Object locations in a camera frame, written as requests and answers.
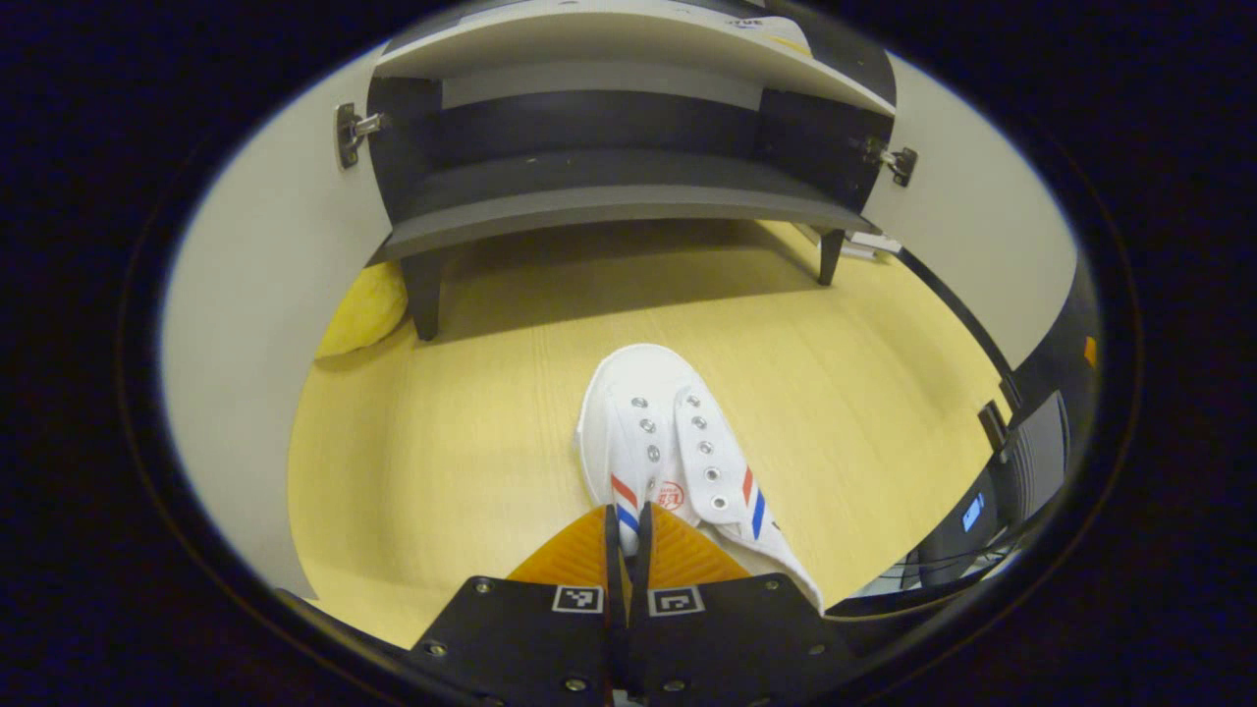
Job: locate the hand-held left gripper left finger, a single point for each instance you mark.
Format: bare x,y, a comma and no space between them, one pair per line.
530,638

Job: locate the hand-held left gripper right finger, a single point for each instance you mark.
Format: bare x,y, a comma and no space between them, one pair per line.
727,638

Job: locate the white shoe cabinet door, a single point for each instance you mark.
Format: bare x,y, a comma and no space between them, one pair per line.
972,245
255,295

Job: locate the white shoe cabinet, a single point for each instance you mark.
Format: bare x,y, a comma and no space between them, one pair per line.
609,201

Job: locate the yellow soft object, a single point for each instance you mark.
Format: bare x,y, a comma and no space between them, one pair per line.
363,309

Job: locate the small white box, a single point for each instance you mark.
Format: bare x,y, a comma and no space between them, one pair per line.
869,245

